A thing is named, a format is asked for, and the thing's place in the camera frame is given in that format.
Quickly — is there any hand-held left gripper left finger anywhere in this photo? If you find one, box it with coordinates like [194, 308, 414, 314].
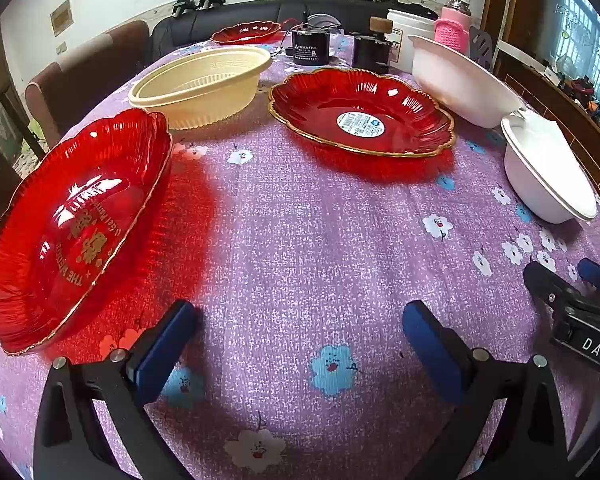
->
[32, 300, 201, 480]

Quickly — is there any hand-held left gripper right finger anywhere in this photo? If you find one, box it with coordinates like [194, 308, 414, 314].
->
[402, 301, 568, 480]

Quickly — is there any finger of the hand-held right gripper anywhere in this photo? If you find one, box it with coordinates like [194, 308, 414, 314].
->
[523, 261, 578, 308]
[578, 258, 600, 306]

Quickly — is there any small white bowl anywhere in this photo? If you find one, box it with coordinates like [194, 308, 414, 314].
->
[500, 110, 599, 225]

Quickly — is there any red plate with gold print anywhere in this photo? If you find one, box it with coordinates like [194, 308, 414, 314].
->
[0, 108, 174, 356]

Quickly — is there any large white bowl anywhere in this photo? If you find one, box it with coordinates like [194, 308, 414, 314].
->
[407, 35, 528, 128]

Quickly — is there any cream plastic bowl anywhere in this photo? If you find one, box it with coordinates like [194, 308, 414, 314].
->
[128, 46, 273, 132]

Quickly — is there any large red plate with sticker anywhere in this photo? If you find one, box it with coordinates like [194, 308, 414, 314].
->
[267, 67, 456, 158]

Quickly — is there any purple floral tablecloth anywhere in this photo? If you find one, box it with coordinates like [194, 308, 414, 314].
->
[0, 35, 600, 480]

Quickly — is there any window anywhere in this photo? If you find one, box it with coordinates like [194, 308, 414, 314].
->
[550, 0, 600, 76]

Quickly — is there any bottle with pink knit sleeve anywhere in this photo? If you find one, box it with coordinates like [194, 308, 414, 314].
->
[434, 0, 471, 56]

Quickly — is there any brown upholstered chair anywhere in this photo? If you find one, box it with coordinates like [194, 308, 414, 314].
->
[25, 20, 151, 146]

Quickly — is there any black device with cork knob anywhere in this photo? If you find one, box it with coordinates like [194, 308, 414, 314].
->
[352, 16, 393, 75]

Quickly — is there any white plastic container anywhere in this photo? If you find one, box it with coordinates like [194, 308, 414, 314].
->
[386, 8, 441, 73]

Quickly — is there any small red plate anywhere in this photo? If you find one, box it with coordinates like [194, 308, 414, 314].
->
[210, 20, 283, 45]

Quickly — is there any black electric motor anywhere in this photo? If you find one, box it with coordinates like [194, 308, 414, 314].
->
[286, 22, 333, 67]

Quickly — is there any black leather sofa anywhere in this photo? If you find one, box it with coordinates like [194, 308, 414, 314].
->
[152, 0, 441, 53]

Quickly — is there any small wall plaque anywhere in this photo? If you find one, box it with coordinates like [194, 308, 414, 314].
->
[50, 0, 73, 37]

